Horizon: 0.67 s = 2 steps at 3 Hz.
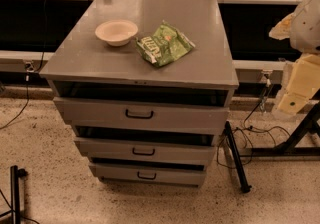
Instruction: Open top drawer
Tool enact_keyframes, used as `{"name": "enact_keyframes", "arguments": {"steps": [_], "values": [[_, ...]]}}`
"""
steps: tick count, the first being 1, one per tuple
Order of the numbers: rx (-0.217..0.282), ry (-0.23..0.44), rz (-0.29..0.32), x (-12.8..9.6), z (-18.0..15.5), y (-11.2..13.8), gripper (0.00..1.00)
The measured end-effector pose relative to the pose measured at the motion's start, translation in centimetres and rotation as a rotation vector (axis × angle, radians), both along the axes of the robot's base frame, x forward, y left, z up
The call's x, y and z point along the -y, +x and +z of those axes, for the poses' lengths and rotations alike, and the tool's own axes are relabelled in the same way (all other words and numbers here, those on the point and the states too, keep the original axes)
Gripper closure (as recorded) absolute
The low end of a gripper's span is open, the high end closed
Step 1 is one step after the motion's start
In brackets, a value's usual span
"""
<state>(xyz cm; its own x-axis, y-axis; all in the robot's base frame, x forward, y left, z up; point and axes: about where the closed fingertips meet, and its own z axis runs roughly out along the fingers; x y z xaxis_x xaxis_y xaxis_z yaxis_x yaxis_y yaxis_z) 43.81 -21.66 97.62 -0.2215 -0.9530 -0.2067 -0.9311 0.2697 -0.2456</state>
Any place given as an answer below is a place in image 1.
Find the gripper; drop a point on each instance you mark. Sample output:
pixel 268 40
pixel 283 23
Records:
pixel 307 26

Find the grey top drawer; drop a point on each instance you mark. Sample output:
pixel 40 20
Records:
pixel 142 115

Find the grey drawer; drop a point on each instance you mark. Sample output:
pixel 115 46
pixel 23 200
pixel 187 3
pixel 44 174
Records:
pixel 142 115
pixel 145 151
pixel 147 174

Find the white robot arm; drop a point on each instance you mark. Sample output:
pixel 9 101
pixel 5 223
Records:
pixel 302 28

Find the grey metal drawer cabinet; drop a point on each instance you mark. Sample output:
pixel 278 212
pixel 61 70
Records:
pixel 87 68

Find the grey bottom drawer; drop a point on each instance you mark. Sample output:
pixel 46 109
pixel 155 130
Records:
pixel 147 174

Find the grey middle drawer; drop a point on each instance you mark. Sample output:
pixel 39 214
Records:
pixel 145 151

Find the black metal stand leg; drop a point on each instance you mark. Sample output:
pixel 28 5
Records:
pixel 245 187

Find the green snack bag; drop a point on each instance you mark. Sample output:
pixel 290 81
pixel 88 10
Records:
pixel 167 45

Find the black stand lower left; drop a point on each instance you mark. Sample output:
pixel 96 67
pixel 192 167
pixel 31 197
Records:
pixel 13 212

